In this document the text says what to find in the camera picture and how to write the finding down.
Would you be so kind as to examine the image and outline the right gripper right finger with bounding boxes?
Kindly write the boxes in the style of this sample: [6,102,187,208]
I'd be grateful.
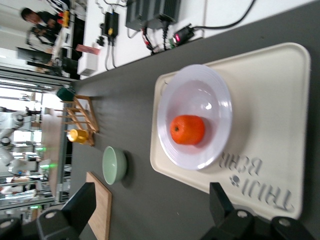
[199,181,272,240]

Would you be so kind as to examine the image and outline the orange fruit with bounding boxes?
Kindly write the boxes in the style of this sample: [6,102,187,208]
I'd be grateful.
[169,114,206,146]

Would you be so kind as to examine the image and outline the black floor cable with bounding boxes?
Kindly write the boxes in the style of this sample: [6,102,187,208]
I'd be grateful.
[192,0,257,30]

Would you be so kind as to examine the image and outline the white box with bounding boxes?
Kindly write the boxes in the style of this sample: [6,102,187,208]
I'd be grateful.
[79,42,101,76]

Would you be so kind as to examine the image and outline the small black adapter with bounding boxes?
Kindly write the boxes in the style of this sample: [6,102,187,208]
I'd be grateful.
[103,11,120,46]

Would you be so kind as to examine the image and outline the pale green bowl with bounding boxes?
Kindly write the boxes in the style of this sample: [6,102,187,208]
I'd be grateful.
[101,145,128,186]

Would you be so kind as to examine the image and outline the white round plate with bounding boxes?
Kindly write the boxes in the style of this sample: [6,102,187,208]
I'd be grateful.
[156,64,234,171]

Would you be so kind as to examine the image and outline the black electronics box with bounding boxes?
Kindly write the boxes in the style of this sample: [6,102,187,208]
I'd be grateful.
[124,0,182,31]

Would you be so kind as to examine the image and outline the black device red light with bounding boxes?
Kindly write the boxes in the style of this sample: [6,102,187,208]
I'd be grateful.
[172,24,202,48]

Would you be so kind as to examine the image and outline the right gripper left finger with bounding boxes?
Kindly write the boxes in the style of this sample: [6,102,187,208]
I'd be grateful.
[36,181,97,240]

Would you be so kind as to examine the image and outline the yellow cup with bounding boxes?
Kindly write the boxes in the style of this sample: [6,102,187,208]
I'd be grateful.
[66,128,90,145]

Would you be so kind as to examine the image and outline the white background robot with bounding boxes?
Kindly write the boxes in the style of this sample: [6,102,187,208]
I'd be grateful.
[0,107,27,173]

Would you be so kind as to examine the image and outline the wooden peg drying rack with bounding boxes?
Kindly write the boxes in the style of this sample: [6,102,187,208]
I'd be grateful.
[56,94,100,147]

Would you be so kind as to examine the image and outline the wooden cutting board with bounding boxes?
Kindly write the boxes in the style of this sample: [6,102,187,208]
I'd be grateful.
[85,171,113,240]

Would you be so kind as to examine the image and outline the dark green cup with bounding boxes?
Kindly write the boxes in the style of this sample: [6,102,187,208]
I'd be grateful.
[56,86,76,102]

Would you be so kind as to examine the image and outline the person in dark clothes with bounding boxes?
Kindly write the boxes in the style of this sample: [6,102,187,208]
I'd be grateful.
[21,7,66,48]

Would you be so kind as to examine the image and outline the cream bear print tray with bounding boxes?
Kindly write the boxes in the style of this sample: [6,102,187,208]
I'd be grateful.
[149,42,312,221]

